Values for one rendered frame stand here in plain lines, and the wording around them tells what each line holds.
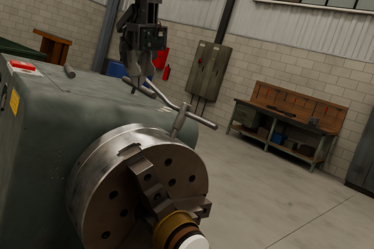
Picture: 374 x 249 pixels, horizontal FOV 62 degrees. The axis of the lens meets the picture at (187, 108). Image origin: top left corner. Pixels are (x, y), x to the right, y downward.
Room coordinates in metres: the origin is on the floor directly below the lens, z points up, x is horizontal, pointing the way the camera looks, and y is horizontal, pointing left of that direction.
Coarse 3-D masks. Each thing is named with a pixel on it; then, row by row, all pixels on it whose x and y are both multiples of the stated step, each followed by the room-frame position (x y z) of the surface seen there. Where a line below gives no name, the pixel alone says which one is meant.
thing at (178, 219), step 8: (168, 216) 0.57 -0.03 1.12; (176, 216) 0.57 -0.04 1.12; (184, 216) 0.58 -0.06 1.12; (160, 224) 0.56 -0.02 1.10; (168, 224) 0.56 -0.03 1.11; (176, 224) 0.55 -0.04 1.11; (184, 224) 0.56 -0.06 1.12; (192, 224) 0.57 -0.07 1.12; (160, 232) 0.55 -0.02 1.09; (168, 232) 0.54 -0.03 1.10; (176, 232) 0.54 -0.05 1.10; (184, 232) 0.54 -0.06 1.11; (192, 232) 0.54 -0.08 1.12; (200, 232) 0.55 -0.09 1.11; (152, 240) 0.56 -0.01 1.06; (160, 240) 0.55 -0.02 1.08; (168, 240) 0.54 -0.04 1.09; (176, 240) 0.53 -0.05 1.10; (184, 240) 0.53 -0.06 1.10; (160, 248) 0.55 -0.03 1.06; (168, 248) 0.53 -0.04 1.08; (176, 248) 0.52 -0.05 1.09
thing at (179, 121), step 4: (184, 104) 0.71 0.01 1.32; (188, 104) 0.71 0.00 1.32; (180, 108) 0.71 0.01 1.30; (184, 108) 0.70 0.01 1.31; (188, 108) 0.71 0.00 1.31; (180, 112) 0.70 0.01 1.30; (184, 112) 0.70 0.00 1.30; (176, 116) 0.71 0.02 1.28; (180, 116) 0.70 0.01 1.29; (184, 116) 0.70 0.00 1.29; (176, 120) 0.70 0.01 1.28; (180, 120) 0.70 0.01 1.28; (184, 120) 0.71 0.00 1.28; (176, 124) 0.70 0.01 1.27; (180, 124) 0.70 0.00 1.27; (176, 128) 0.70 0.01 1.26; (180, 128) 0.70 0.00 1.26; (172, 132) 0.70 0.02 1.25; (176, 132) 0.70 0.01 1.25; (172, 136) 0.70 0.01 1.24
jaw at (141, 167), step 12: (120, 156) 0.60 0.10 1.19; (132, 156) 0.60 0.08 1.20; (132, 168) 0.58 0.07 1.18; (144, 168) 0.58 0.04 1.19; (144, 180) 0.58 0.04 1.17; (156, 180) 0.59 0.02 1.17; (144, 192) 0.58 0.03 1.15; (156, 192) 0.57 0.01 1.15; (144, 204) 0.62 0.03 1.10; (156, 204) 0.58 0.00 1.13; (168, 204) 0.58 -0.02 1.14; (156, 216) 0.57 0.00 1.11
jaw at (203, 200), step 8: (176, 200) 0.68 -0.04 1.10; (184, 200) 0.69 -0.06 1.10; (192, 200) 0.69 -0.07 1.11; (200, 200) 0.70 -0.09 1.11; (208, 200) 0.71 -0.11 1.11; (176, 208) 0.64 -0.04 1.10; (184, 208) 0.65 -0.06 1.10; (192, 208) 0.66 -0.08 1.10; (200, 208) 0.67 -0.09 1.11; (208, 208) 0.70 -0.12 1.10; (192, 216) 0.62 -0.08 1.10; (200, 216) 0.66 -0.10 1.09; (208, 216) 0.71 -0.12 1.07
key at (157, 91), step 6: (150, 84) 0.80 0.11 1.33; (156, 90) 0.78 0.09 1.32; (162, 96) 0.76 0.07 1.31; (168, 102) 0.74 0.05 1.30; (174, 108) 0.73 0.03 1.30; (186, 114) 0.70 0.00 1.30; (192, 114) 0.69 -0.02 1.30; (198, 120) 0.68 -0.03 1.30; (204, 120) 0.67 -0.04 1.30; (210, 126) 0.65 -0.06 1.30; (216, 126) 0.65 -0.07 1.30
